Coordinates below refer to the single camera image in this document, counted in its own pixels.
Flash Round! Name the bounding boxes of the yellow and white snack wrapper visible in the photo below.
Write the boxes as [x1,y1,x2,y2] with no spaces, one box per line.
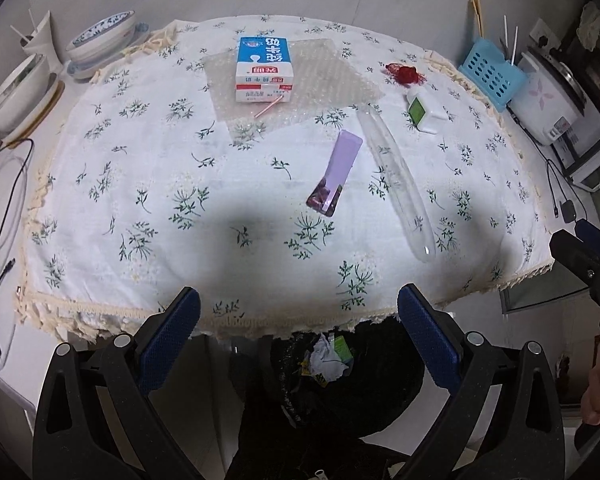
[300,355,328,388]

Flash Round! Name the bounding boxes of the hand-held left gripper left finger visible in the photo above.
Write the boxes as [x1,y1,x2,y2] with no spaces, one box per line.
[32,286,202,480]

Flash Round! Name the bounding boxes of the floral white tablecloth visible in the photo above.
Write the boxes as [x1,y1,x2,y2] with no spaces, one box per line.
[15,16,556,341]

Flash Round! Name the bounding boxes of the silver countertop oven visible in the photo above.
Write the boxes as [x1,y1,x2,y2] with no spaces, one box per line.
[552,125,600,191]

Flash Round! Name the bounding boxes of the round wooden coaster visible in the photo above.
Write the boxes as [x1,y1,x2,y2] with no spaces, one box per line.
[2,80,66,148]

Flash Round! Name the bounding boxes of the white paper cup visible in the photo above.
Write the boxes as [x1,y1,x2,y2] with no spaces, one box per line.
[21,10,63,73]

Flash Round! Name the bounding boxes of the clear plastic sleeve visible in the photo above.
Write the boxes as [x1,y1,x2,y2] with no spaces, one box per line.
[357,107,437,263]

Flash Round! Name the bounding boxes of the black trash bin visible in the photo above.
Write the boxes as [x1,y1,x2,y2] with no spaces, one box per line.
[230,317,426,461]

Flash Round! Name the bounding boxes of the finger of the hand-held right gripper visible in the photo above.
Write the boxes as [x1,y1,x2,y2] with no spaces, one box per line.
[550,230,600,283]
[575,219,600,269]

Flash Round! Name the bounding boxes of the blue and white milk carton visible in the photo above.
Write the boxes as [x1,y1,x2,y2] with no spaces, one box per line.
[235,36,296,102]

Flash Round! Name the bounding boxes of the cream lace cloth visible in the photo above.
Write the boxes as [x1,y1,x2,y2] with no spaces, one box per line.
[577,2,600,51]

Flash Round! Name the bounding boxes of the blue patterned bowl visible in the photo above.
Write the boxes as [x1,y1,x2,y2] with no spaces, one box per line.
[66,10,137,63]

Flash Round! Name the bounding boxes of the pink drinking straw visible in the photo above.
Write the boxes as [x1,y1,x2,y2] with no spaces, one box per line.
[254,96,283,119]

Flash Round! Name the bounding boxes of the white bowl with dark rim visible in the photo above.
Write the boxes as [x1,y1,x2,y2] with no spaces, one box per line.
[0,52,51,128]

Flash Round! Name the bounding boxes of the red mesh net bag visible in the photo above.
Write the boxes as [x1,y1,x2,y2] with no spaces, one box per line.
[384,62,423,85]

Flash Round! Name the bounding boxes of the white rice cooker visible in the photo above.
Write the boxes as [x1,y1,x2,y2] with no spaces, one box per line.
[507,46,600,146]

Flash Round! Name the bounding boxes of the blue plastic cutlery basket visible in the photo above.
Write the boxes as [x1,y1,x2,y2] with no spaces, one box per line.
[457,37,529,112]

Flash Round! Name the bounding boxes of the plain white plate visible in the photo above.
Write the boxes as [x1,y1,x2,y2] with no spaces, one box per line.
[0,72,61,136]

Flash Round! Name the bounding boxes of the white wall socket with plug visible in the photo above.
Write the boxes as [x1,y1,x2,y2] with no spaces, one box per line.
[530,19,561,48]

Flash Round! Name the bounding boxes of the white tissue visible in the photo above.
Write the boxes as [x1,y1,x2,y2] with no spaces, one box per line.
[309,337,350,382]

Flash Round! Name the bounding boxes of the clear bubble wrap sheet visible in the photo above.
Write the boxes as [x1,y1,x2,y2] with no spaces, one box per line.
[202,35,385,133]

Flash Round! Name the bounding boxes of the small green and white carton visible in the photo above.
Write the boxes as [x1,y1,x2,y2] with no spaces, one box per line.
[406,91,448,136]

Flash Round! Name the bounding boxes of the thin black cable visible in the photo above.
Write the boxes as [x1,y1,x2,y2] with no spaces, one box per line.
[0,138,35,283]

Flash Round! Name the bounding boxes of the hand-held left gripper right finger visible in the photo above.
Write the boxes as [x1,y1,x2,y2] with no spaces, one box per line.
[397,284,566,480]

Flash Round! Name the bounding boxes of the purple foil wrapper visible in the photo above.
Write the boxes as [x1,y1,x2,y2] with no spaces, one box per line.
[306,130,364,216]

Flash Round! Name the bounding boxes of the thin white cable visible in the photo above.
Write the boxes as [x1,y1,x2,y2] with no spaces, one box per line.
[0,155,31,241]

